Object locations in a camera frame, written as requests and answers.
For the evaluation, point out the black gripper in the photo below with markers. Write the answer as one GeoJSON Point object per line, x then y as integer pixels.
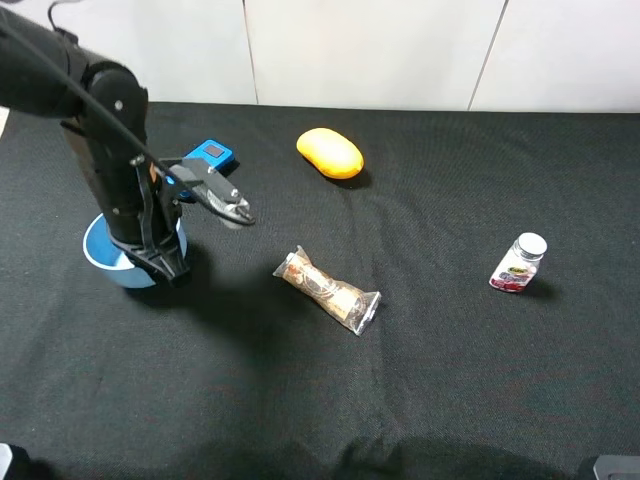
{"type": "Point", "coordinates": [104, 157]}

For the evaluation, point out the light blue bowl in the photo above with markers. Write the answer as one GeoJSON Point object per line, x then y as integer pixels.
{"type": "Point", "coordinates": [100, 252]}

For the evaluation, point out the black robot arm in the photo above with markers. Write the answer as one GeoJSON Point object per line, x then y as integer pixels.
{"type": "Point", "coordinates": [46, 73]}

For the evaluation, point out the blue rectangular box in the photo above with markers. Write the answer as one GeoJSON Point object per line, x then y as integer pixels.
{"type": "Point", "coordinates": [209, 162]}

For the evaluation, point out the yellow mango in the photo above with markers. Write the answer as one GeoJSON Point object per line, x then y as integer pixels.
{"type": "Point", "coordinates": [332, 154]}

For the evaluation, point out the clear wrapped snack bar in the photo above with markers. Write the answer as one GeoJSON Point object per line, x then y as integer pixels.
{"type": "Point", "coordinates": [350, 306]}

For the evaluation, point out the black tablecloth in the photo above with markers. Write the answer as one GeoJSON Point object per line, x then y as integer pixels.
{"type": "Point", "coordinates": [239, 375]}

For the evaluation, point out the grey base part left corner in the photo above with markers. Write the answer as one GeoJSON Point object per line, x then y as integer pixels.
{"type": "Point", "coordinates": [6, 460]}

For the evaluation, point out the grey base part corner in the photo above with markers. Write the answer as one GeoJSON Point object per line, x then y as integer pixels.
{"type": "Point", "coordinates": [6, 460]}
{"type": "Point", "coordinates": [617, 467]}

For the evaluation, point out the small candy bottle silver lid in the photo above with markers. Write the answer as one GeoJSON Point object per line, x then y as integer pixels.
{"type": "Point", "coordinates": [520, 264]}

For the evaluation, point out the grey base part right corner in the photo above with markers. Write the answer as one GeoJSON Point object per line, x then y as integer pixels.
{"type": "Point", "coordinates": [617, 467]}

